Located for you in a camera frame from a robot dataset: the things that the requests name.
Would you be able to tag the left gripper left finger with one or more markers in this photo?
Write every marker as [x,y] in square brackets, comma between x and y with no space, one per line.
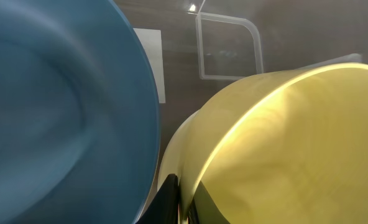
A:
[164,207]

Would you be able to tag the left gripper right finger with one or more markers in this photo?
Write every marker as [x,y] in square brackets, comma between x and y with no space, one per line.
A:
[203,210]

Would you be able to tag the yellow small bowl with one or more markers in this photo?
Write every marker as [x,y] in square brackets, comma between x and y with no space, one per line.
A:
[283,147]

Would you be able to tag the dark blue bowl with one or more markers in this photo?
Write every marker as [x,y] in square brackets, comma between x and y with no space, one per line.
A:
[79,114]

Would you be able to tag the clear plastic storage bin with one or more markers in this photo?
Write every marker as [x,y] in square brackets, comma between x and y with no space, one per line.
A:
[207,45]

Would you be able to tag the white label in bin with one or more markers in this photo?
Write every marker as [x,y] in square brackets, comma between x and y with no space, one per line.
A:
[151,41]

